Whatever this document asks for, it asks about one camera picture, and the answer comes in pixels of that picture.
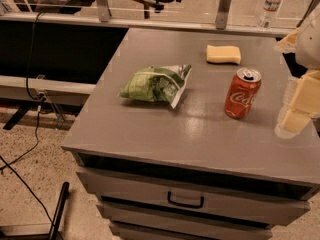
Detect grey drawer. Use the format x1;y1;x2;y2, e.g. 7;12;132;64
110;222;202;240
77;167;310;226
97;202;272;240

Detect green chip bag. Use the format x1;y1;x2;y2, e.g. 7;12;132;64
119;64;192;109

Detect grey low shelf bench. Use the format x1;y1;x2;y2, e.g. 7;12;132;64
0;76;95;106

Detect middle grey drawer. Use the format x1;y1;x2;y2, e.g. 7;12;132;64
97;202;272;240

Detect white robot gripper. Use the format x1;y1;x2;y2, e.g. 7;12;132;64
274;4;320;139

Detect black power cable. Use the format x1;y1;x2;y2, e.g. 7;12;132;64
25;11;48;102

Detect clear plastic water bottle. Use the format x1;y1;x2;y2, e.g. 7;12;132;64
257;0;282;29

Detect black floor cable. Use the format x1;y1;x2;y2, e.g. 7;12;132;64
0;103;56;228

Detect top grey drawer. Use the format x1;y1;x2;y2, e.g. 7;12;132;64
77;167;310;226

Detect red coke can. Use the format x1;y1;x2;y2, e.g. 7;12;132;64
224;68;262;119

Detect yellow sponge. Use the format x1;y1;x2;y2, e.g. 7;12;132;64
206;45;241;64

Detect black metal stand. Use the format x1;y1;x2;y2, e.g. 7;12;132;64
0;181;71;240

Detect grey drawer cabinet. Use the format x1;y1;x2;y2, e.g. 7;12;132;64
63;29;320;232

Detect black drawer handle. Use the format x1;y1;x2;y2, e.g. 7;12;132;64
167;191;204;209

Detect glass partition with posts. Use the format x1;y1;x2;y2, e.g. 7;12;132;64
0;0;301;38

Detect bottom grey drawer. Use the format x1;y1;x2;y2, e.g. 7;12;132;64
110;222;202;240

